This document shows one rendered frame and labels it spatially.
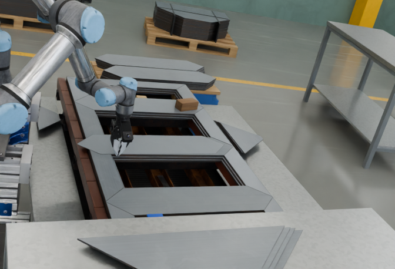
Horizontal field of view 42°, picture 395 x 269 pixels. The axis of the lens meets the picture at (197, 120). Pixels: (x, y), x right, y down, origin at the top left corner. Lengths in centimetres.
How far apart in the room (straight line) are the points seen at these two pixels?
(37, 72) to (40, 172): 78
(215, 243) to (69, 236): 42
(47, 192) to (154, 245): 94
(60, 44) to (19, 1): 471
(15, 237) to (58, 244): 12
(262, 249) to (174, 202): 60
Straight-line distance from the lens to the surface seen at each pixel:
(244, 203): 221
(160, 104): 293
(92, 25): 184
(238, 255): 155
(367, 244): 187
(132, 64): 344
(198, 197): 217
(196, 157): 248
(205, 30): 686
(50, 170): 250
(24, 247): 149
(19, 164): 197
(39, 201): 230
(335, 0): 1039
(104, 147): 239
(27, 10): 655
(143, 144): 247
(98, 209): 203
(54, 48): 182
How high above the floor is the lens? 202
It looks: 25 degrees down
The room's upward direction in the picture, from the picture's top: 13 degrees clockwise
